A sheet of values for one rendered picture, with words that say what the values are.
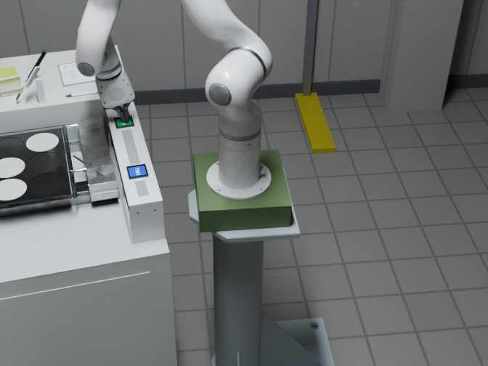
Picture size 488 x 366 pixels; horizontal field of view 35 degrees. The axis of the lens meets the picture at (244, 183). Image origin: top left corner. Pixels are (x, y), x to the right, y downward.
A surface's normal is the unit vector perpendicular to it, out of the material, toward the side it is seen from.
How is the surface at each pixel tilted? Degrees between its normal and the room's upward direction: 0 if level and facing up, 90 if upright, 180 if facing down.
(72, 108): 90
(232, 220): 90
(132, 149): 0
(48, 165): 0
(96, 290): 90
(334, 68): 90
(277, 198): 2
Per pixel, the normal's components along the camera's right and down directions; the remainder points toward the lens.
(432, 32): 0.11, 0.62
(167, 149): 0.01, -0.78
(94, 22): 0.04, -0.04
